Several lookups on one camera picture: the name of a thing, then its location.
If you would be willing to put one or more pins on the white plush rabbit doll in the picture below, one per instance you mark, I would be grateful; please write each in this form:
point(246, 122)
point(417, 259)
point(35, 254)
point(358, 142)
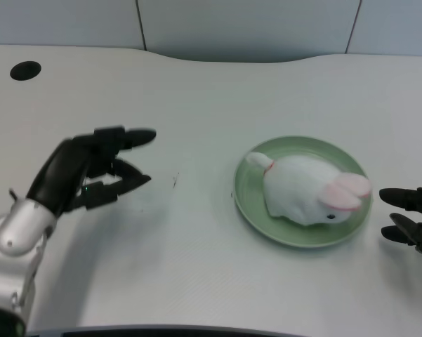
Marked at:
point(309, 189)

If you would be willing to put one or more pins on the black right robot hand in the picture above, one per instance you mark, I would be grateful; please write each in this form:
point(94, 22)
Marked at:
point(412, 214)

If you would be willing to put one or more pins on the green round plate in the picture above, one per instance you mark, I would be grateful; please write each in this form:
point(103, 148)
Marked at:
point(252, 210)

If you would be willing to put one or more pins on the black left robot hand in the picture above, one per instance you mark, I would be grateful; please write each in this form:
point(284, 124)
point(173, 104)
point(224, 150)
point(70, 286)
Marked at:
point(87, 172)

